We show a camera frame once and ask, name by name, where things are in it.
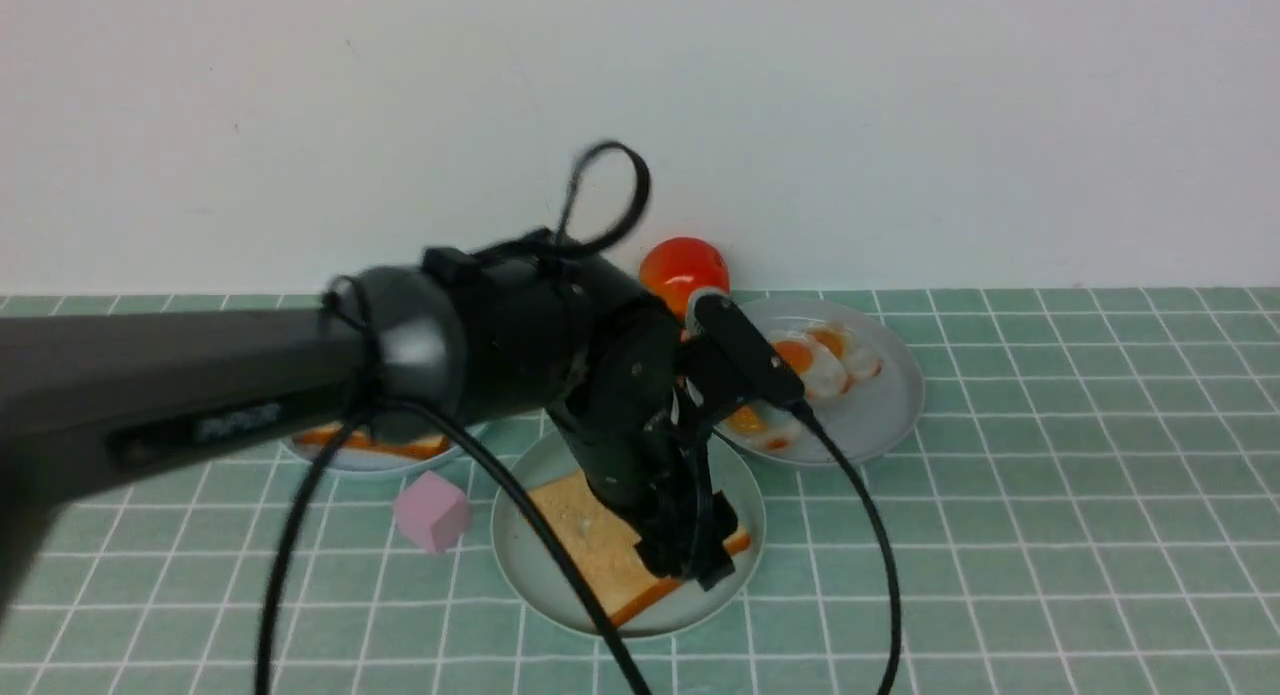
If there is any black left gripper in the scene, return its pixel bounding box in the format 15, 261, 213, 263
548, 306, 740, 590

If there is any toast slice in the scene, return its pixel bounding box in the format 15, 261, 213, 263
291, 422, 452, 462
530, 471, 756, 639

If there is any fried egg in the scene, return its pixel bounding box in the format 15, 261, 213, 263
722, 403, 806, 453
805, 323, 883, 384
765, 332, 854, 402

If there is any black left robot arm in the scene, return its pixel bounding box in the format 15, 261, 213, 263
1, 243, 736, 604

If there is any teal green plate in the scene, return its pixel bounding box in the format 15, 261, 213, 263
492, 431, 767, 643

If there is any grey plate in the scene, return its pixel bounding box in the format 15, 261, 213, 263
718, 297, 925, 466

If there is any pink foam cube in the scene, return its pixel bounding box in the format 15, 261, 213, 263
392, 471, 472, 555

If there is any red tomato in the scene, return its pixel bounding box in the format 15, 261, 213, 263
637, 238, 731, 321

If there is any light blue plate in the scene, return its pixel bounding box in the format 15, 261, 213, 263
284, 435, 465, 477

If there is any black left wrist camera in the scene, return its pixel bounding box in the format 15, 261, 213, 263
686, 288, 805, 412

